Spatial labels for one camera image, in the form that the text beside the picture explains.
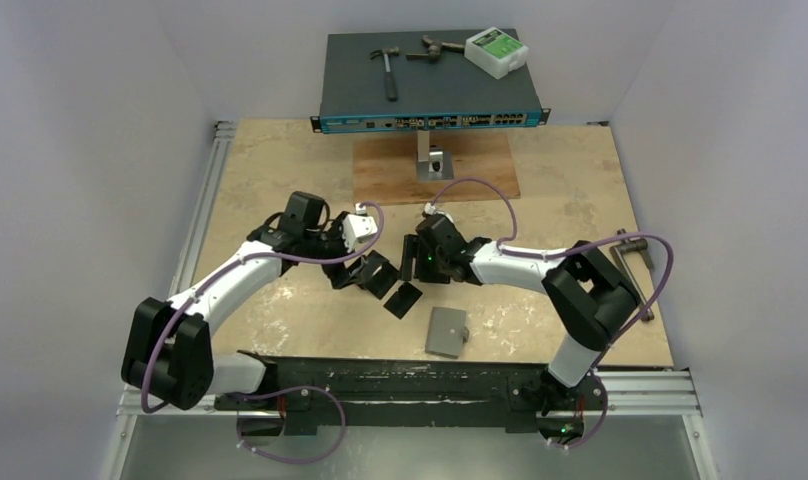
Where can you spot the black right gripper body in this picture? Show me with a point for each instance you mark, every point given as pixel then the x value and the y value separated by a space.
pixel 411 258

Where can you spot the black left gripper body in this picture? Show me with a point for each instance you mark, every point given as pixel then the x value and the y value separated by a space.
pixel 333 253

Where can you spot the black credit card stack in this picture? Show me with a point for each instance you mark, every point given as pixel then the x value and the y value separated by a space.
pixel 403 300

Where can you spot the grey card holder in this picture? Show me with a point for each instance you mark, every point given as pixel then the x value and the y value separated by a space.
pixel 447 333

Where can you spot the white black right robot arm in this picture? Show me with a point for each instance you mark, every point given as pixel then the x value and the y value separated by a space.
pixel 590 295

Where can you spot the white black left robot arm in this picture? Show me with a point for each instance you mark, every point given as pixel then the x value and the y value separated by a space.
pixel 169 355

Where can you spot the brown wooden board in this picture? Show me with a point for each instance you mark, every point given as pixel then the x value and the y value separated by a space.
pixel 410 168

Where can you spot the grey metal stand base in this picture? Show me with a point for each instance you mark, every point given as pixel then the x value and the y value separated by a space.
pixel 433 164

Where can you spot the small hammer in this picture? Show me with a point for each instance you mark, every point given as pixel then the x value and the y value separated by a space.
pixel 390 86

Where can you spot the dark metal clamp tool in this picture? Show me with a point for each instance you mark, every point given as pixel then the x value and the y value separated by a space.
pixel 434 49

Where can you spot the white green plastic box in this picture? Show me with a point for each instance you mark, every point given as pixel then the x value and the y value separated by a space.
pixel 496 52

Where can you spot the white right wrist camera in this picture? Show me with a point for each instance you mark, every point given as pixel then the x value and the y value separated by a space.
pixel 430 209

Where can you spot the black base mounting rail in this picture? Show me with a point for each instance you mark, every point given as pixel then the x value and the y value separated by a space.
pixel 515 397

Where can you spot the blue network switch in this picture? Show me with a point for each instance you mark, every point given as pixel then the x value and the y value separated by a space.
pixel 451 94

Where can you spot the metal crank handle tool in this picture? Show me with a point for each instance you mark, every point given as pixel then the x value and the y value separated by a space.
pixel 623 254

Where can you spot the aluminium frame rail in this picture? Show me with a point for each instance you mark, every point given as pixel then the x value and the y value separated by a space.
pixel 327 292

